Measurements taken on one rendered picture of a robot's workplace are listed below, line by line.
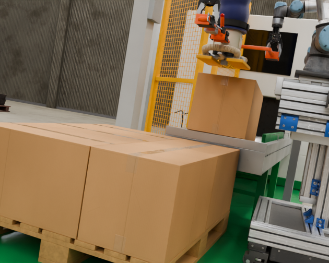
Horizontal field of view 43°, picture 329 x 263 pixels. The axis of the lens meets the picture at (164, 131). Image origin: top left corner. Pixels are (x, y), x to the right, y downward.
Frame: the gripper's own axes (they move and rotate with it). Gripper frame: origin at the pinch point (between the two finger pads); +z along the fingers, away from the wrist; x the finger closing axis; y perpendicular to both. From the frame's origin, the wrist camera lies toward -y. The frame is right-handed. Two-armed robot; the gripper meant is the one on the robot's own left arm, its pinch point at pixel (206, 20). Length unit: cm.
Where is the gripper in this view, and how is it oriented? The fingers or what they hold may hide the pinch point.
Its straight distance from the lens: 218.6
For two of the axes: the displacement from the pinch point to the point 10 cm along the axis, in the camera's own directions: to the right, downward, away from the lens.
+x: -9.3, -1.9, 3.1
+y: 3.2, 0.0, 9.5
